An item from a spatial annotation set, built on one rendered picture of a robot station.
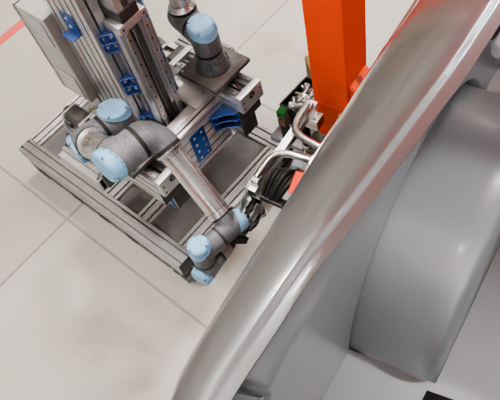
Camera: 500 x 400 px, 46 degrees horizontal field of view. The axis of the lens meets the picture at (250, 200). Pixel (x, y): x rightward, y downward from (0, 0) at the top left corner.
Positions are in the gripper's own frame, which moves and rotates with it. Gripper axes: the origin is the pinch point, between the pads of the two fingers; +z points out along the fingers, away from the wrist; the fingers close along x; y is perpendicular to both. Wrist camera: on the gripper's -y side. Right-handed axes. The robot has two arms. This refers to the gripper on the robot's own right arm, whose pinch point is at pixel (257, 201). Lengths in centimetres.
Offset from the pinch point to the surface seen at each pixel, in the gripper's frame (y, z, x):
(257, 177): 17.8, -0.1, -3.7
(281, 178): 21.5, 0.9, -12.8
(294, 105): -27, 62, 25
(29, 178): -83, -10, 169
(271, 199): 15.3, -4.2, -11.1
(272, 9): -83, 165, 110
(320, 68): 10, 56, 5
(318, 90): -3, 56, 7
